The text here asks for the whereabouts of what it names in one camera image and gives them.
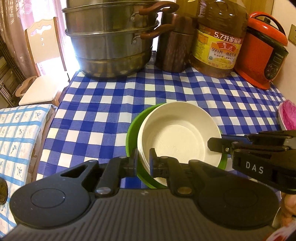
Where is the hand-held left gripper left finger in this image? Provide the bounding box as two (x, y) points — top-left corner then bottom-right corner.
(62, 148), (139, 198)

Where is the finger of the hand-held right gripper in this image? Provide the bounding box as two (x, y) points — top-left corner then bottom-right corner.
(220, 130), (296, 144)
(207, 137), (296, 154)

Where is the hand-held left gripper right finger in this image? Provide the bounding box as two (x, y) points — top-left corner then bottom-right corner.
(149, 148), (234, 197)

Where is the green plastic bowl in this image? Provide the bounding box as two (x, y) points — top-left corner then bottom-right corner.
(126, 103), (228, 189)

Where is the cream round plastic bowl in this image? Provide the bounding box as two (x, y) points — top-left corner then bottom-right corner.
(137, 102), (222, 186)

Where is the pink glass plate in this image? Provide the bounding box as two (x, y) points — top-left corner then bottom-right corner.
(280, 100), (296, 131)

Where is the person's right hand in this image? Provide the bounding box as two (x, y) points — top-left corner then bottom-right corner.
(282, 193), (296, 230)

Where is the blue white checkered tablecloth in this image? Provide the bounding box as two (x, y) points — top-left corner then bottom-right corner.
(37, 50), (287, 189)

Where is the red electric pressure cooker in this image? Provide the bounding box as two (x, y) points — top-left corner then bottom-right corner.
(233, 11), (289, 90)

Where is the large cooking oil bottle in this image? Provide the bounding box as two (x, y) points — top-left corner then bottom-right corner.
(190, 0), (249, 78)

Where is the brown metal canister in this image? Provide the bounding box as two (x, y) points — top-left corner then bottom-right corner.
(155, 13), (196, 72)

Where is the light blue patterned tablecloth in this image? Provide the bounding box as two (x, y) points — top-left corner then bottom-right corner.
(0, 104), (58, 232)

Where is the white wooden chair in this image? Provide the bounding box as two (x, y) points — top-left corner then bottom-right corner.
(18, 17), (70, 106)

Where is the stainless steel steamer pot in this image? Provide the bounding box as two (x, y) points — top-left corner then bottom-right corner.
(61, 0), (179, 78)

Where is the dark round object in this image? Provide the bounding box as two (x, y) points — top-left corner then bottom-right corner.
(0, 178), (8, 205)

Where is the beige curved object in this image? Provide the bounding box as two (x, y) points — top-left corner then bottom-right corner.
(14, 76), (37, 98)

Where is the dark folded rack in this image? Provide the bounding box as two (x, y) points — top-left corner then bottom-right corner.
(0, 35), (26, 108)

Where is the pink sheer curtain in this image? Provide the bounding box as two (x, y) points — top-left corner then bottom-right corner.
(0, 0), (67, 77)

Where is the beige wall socket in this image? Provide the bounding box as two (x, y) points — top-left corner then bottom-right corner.
(288, 23), (296, 45)

